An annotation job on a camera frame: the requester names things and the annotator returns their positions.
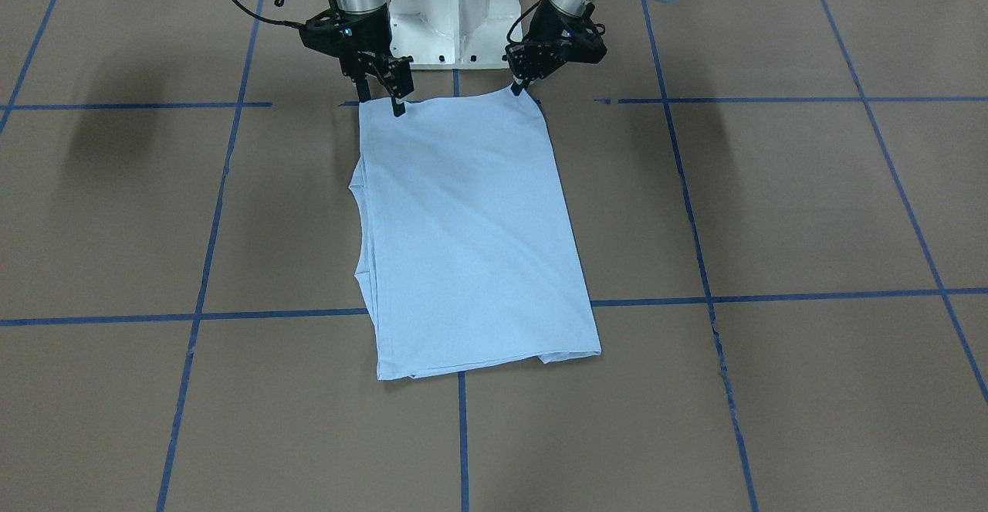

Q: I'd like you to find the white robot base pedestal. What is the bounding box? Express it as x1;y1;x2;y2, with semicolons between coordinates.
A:
388;0;522;71

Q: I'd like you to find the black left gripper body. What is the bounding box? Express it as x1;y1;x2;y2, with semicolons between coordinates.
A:
505;0;607;83

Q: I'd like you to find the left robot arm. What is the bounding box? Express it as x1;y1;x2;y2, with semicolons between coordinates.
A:
503;0;676;97

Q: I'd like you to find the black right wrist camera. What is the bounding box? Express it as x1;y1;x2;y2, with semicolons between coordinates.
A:
299;9;355;58

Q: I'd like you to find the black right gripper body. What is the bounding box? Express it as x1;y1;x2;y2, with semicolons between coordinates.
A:
345;3;415;96

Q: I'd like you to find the light blue t-shirt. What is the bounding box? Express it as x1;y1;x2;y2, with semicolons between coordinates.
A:
349;87;602;381

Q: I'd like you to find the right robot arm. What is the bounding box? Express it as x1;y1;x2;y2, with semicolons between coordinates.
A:
229;0;414;117

